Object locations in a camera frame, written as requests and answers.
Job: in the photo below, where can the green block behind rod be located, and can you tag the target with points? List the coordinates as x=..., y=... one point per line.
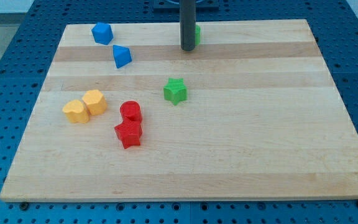
x=197, y=34

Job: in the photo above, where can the blue cube block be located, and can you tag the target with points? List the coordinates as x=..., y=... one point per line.
x=102, y=33

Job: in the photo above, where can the red cylinder block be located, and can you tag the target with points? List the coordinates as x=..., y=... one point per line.
x=130, y=110

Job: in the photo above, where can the yellow hexagon block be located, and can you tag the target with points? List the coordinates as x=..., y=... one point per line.
x=95, y=102

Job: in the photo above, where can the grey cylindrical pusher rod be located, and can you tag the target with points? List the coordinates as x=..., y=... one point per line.
x=187, y=24

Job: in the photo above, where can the red star block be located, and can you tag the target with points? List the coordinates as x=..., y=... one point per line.
x=129, y=133

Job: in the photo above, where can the blue triangular block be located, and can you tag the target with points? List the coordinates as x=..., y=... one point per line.
x=122, y=55

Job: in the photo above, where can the green star block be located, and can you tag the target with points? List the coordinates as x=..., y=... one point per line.
x=175, y=90

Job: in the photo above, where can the yellow heart block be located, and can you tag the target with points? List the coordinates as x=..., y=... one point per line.
x=76, y=112

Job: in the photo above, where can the wooden board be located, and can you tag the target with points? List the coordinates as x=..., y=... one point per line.
x=263, y=120

